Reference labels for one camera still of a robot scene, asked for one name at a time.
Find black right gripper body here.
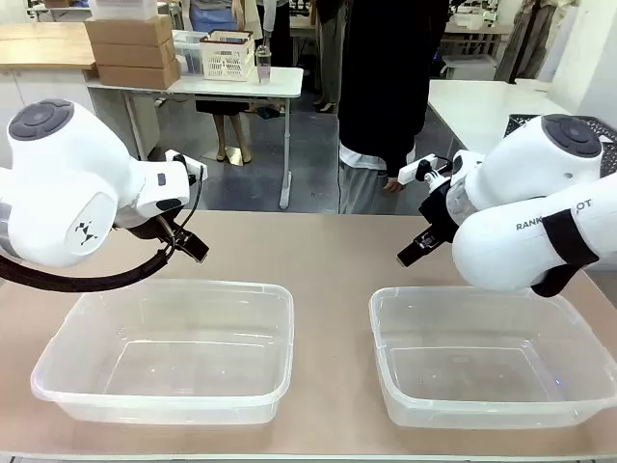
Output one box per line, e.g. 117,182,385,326
416,178,465,245

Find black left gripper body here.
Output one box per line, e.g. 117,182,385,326
114,207,194,250

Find black mesh basket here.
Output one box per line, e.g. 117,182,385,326
500,113,617,187

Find white lattice basket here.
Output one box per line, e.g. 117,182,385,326
199,30,256,83

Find clear plastic bin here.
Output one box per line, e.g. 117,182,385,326
30,278,296,426
368,286,617,429

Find white side table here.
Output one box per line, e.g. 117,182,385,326
426,78,617,161

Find mannequin legs with gold base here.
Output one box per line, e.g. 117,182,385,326
210,112,255,166

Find person in black coat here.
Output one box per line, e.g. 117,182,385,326
335,0,450,215

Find brown cardboard box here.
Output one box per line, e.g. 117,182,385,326
95,61,182,91
90,40,177,69
84,14,175,49

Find white folding table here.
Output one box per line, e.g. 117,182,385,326
86,66,306,211

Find clear storage container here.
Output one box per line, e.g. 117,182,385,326
172,29,204,76

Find background person in dark trousers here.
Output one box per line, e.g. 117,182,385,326
311,0,342,115

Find clear glass bottle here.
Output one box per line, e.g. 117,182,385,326
255,40,273,85

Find hanging beige coats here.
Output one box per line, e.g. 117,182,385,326
493,0,561,84

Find wooden top counter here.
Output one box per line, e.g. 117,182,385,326
0,22,98,71

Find background person in blue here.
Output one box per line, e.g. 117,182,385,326
189,0,265,41

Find white box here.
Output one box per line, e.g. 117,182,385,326
90,0,161,22

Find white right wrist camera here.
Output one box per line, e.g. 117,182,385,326
397,152,455,185

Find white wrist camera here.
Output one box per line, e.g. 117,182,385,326
397,152,455,185
163,150,209,182

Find thin black cable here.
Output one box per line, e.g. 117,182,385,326
161,162,209,245

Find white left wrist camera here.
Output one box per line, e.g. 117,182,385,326
163,150,209,182

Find thick black cable sleeve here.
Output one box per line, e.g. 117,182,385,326
0,243,175,293

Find black strap on arm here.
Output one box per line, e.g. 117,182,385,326
529,207,602,298

